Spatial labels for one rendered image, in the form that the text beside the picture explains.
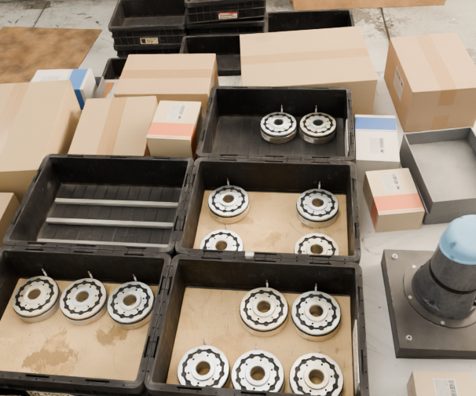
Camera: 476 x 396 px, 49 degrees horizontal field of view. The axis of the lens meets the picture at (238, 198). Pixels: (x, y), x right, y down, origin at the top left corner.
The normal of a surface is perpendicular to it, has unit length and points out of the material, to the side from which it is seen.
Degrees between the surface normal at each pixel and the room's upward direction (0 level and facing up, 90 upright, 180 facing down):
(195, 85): 0
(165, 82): 0
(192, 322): 0
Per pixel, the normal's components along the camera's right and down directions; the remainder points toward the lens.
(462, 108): 0.03, 0.74
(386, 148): -0.07, -0.67
